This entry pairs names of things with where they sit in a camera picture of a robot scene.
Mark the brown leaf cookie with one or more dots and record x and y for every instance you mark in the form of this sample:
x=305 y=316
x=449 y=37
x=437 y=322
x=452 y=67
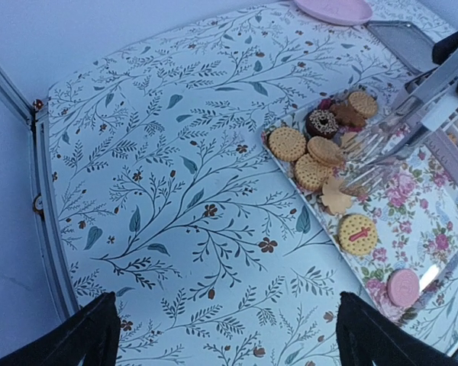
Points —
x=347 y=116

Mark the pink round cookie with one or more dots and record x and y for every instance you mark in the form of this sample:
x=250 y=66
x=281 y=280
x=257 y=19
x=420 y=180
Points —
x=403 y=287

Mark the round biscuit top right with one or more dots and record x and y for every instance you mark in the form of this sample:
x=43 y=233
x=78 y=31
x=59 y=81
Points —
x=363 y=104

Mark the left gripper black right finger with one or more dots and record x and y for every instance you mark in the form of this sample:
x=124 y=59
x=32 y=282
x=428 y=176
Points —
x=365 y=337

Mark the chocolate sprinkle donut cookie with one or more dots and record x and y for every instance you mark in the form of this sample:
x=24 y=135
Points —
x=321 y=123

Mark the floral cookie tray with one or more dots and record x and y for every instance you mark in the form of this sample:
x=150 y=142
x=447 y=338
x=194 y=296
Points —
x=410 y=223

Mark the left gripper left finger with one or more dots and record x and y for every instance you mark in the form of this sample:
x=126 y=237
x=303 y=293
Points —
x=88 y=337

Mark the metal tongs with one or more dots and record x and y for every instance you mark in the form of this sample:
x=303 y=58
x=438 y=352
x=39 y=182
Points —
x=380 y=150

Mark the left aluminium post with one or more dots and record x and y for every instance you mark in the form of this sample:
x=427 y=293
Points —
x=13 y=99

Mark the pink plate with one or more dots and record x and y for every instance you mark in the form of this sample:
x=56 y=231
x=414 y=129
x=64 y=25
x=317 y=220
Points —
x=338 y=12

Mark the metal tin lid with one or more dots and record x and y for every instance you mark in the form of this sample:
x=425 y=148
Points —
x=407 y=42

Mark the floral tablecloth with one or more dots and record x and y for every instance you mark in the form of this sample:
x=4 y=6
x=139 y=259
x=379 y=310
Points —
x=166 y=196

